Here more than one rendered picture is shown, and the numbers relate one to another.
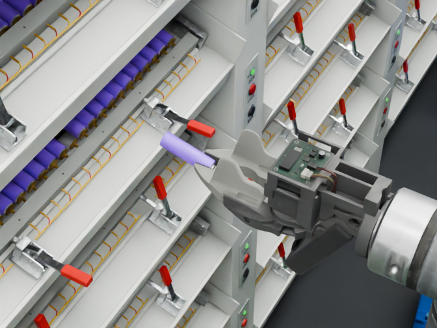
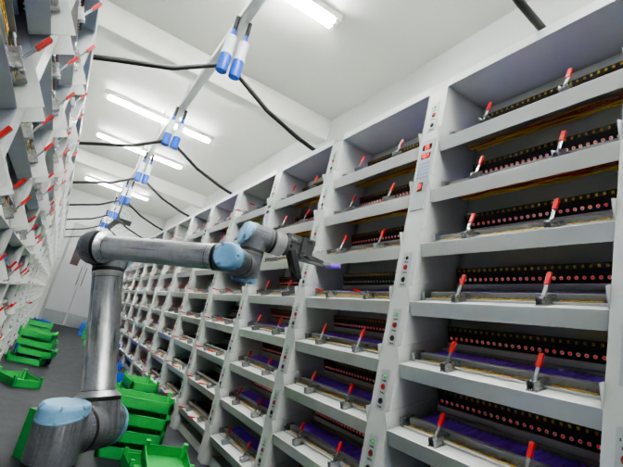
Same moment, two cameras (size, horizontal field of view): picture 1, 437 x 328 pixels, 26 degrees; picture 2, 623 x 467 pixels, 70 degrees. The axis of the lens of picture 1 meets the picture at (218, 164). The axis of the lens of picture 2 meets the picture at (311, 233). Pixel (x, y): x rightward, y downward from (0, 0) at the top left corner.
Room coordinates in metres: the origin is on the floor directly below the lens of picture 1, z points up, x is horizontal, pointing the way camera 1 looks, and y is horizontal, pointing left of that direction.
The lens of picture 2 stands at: (1.58, -1.47, 0.73)
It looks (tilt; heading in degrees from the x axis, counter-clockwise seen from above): 14 degrees up; 123
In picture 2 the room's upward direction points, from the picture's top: 14 degrees clockwise
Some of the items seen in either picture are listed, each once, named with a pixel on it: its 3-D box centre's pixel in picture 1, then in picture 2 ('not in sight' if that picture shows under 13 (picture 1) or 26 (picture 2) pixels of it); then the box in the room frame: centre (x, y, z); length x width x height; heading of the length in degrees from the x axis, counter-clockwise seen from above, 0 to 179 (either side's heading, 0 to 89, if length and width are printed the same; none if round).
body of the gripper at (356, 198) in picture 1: (328, 198); (297, 248); (0.65, -0.11, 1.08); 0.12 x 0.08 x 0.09; 60
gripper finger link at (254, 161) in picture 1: (247, 151); (323, 257); (0.72, -0.03, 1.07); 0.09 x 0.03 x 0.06; 55
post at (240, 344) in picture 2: not in sight; (258, 306); (-0.10, 0.73, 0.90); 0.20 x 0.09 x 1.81; 60
